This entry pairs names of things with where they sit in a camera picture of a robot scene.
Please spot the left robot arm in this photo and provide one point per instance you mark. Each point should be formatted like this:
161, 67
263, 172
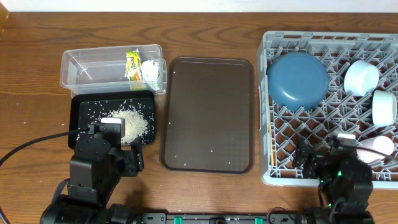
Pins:
95, 170

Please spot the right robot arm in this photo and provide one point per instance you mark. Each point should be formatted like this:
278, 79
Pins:
345, 183

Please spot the dark brown serving tray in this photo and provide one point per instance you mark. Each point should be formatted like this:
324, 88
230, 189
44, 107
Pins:
209, 116

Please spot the black plastic tray bin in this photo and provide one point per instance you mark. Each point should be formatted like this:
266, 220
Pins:
110, 136

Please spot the light blue bowl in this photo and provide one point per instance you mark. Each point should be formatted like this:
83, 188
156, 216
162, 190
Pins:
361, 78

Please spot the white pink cup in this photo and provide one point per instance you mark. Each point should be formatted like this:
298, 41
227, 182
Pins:
381, 144

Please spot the wooden chopstick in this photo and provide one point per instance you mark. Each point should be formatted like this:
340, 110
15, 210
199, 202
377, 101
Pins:
271, 145

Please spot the yellow green snack wrapper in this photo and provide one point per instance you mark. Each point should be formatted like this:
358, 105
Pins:
133, 70

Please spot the dark blue plate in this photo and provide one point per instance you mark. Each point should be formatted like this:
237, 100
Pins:
297, 80

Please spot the grey dishwasher rack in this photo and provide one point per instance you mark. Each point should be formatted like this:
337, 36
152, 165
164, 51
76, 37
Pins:
338, 111

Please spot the clear plastic waste bin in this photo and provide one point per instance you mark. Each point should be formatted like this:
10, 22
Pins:
102, 70

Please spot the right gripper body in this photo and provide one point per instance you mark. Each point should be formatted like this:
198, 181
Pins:
324, 168

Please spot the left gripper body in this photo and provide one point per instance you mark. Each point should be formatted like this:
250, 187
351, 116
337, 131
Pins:
130, 165

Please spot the mint bowl with rice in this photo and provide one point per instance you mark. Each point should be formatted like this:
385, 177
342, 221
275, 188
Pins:
384, 108

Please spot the white tissue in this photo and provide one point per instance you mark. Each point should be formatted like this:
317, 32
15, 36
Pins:
150, 73

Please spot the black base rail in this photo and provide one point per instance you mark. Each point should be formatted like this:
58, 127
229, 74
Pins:
206, 218

